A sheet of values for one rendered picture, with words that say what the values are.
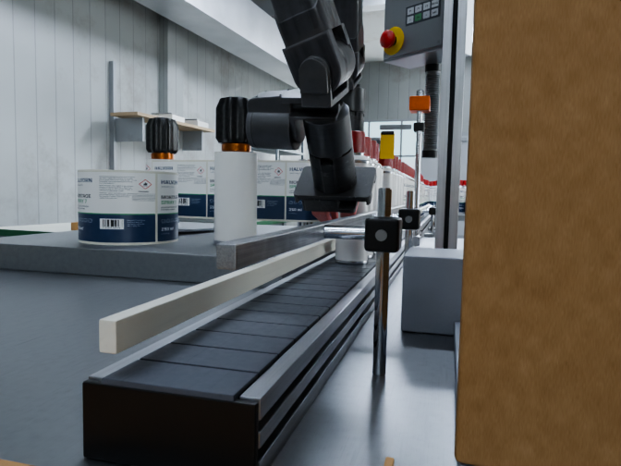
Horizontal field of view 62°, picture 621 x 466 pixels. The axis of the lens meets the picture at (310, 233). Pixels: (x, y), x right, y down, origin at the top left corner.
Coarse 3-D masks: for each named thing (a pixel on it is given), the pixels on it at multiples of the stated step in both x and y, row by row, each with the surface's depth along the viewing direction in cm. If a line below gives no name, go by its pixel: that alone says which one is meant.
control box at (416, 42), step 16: (400, 0) 112; (416, 0) 109; (384, 16) 116; (400, 16) 112; (400, 32) 112; (416, 32) 109; (432, 32) 106; (384, 48) 116; (400, 48) 112; (416, 48) 109; (432, 48) 107; (400, 64) 118; (416, 64) 118
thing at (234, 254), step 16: (400, 208) 117; (320, 224) 46; (336, 224) 51; (352, 224) 60; (240, 240) 29; (256, 240) 30; (272, 240) 33; (288, 240) 36; (304, 240) 40; (224, 256) 27; (240, 256) 28; (256, 256) 30; (272, 256) 33
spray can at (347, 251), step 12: (360, 132) 79; (360, 144) 79; (360, 156) 79; (360, 204) 79; (336, 240) 81; (348, 240) 79; (360, 240) 80; (336, 252) 81; (348, 252) 80; (360, 252) 80
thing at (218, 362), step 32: (288, 288) 59; (320, 288) 59; (224, 320) 44; (256, 320) 44; (288, 320) 44; (160, 352) 35; (192, 352) 35; (224, 352) 35; (256, 352) 35; (128, 384) 30; (160, 384) 29; (192, 384) 29; (224, 384) 30
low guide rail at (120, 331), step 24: (264, 264) 53; (288, 264) 61; (192, 288) 39; (216, 288) 42; (240, 288) 47; (120, 312) 31; (144, 312) 32; (168, 312) 35; (192, 312) 38; (120, 336) 30; (144, 336) 32
